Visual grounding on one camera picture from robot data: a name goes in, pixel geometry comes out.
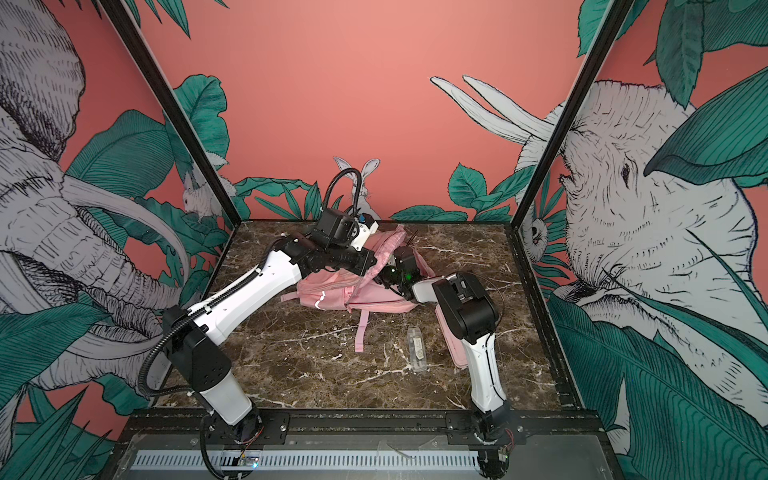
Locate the pink student backpack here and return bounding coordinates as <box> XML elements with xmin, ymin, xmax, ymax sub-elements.
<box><xmin>280</xmin><ymin>225</ymin><xmax>416</xmax><ymax>353</ymax></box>

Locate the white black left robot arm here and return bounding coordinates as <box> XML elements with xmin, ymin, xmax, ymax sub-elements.
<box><xmin>138</xmin><ymin>234</ymin><xmax>377</xmax><ymax>444</ymax></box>

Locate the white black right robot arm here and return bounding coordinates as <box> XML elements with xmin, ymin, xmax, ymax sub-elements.
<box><xmin>374</xmin><ymin>266</ymin><xmax>511</xmax><ymax>445</ymax></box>

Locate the clear plastic small case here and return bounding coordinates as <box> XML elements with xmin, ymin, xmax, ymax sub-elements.
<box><xmin>407</xmin><ymin>326</ymin><xmax>428</xmax><ymax>373</ymax></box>

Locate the pink pencil case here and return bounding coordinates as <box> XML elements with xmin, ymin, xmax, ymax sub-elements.
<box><xmin>435</xmin><ymin>305</ymin><xmax>468</xmax><ymax>370</ymax></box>

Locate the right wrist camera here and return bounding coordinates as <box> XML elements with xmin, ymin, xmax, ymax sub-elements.
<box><xmin>393</xmin><ymin>245</ymin><xmax>420</xmax><ymax>275</ymax></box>

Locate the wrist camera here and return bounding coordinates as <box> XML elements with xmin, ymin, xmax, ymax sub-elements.
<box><xmin>393</xmin><ymin>245</ymin><xmax>420</xmax><ymax>275</ymax></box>
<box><xmin>309</xmin><ymin>208</ymin><xmax>379</xmax><ymax>251</ymax></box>

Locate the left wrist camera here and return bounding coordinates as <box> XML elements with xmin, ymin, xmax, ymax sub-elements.
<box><xmin>309</xmin><ymin>208</ymin><xmax>379</xmax><ymax>251</ymax></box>

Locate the black front mounting rail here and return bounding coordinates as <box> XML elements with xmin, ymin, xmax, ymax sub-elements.
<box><xmin>117</xmin><ymin>408</ymin><xmax>604</xmax><ymax>448</ymax></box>

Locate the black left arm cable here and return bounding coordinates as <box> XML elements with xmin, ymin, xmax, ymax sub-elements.
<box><xmin>136</xmin><ymin>269</ymin><xmax>265</xmax><ymax>398</ymax></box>

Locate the black left corner frame post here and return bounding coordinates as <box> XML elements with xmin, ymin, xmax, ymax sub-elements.
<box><xmin>98</xmin><ymin>0</ymin><xmax>242</xmax><ymax>228</ymax></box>

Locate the black corner frame post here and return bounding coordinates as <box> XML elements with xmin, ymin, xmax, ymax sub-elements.
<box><xmin>511</xmin><ymin>0</ymin><xmax>633</xmax><ymax>231</ymax></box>
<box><xmin>98</xmin><ymin>0</ymin><xmax>242</xmax><ymax>228</ymax></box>

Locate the white perforated cable tray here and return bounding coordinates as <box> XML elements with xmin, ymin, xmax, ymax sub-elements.
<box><xmin>129</xmin><ymin>450</ymin><xmax>479</xmax><ymax>472</ymax></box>

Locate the black right corner frame post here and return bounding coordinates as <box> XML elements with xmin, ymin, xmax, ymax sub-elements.
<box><xmin>511</xmin><ymin>0</ymin><xmax>633</xmax><ymax>231</ymax></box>

